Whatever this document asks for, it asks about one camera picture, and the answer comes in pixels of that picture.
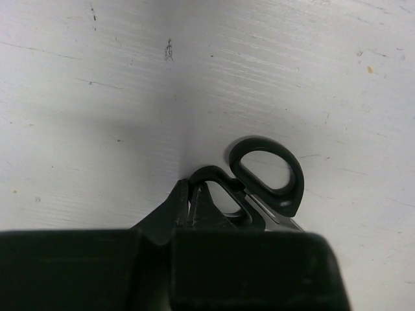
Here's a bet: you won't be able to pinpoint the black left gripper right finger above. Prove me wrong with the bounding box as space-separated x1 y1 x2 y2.
170 183 353 311

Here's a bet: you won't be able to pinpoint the black handled scissors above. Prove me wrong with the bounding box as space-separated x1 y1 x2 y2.
188 136 305 233

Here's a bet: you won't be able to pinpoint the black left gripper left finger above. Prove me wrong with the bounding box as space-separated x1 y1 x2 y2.
1 179 189 310

